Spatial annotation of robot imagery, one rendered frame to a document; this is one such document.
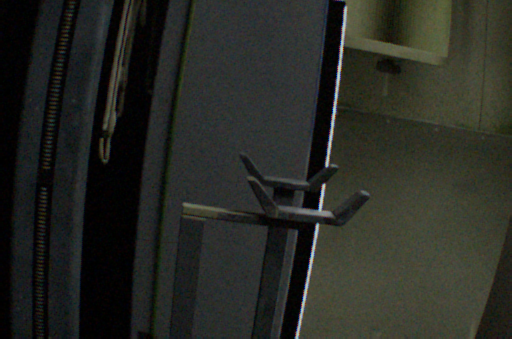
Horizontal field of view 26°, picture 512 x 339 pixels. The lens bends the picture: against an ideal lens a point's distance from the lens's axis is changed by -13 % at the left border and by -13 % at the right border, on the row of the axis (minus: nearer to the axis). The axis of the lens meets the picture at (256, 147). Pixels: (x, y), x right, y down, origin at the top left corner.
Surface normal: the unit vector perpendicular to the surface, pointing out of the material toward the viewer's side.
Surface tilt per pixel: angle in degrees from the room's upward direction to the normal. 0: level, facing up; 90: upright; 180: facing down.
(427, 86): 90
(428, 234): 57
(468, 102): 90
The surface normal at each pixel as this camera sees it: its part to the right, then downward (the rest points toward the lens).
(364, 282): 0.11, -0.47
